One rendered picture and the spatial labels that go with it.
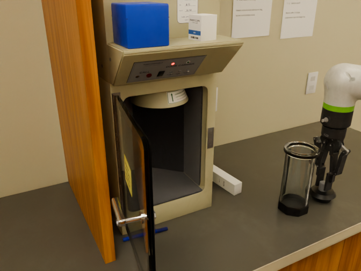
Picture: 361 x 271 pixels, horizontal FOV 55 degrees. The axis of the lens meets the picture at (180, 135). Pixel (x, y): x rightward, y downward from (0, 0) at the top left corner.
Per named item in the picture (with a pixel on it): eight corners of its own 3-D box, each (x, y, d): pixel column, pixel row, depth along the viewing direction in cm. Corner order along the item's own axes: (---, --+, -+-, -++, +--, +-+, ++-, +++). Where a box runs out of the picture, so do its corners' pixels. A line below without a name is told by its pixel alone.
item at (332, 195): (301, 195, 125) (304, 179, 123) (319, 188, 129) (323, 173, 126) (322, 208, 118) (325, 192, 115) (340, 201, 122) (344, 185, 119)
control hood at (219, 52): (108, 84, 86) (105, 43, 82) (217, 70, 100) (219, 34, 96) (124, 96, 77) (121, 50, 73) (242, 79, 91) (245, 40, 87)
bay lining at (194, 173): (106, 175, 123) (96, 77, 109) (171, 159, 134) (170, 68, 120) (130, 211, 104) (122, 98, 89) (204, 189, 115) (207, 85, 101)
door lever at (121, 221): (134, 200, 79) (133, 191, 78) (144, 226, 71) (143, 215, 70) (110, 205, 77) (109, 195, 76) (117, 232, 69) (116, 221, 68)
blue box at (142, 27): (113, 43, 82) (110, 2, 79) (152, 40, 87) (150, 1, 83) (128, 49, 74) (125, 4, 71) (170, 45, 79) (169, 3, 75)
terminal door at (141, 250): (127, 223, 102) (117, 93, 86) (154, 307, 76) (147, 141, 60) (124, 224, 102) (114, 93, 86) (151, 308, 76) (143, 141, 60)
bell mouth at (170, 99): (122, 95, 109) (121, 78, 107) (172, 88, 117) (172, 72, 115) (143, 112, 95) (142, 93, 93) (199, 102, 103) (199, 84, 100)
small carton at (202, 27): (188, 38, 88) (188, 14, 86) (203, 37, 91) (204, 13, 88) (200, 41, 84) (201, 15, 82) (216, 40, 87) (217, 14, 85)
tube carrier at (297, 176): (269, 201, 120) (276, 144, 111) (293, 193, 124) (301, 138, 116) (292, 218, 111) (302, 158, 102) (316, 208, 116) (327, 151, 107)
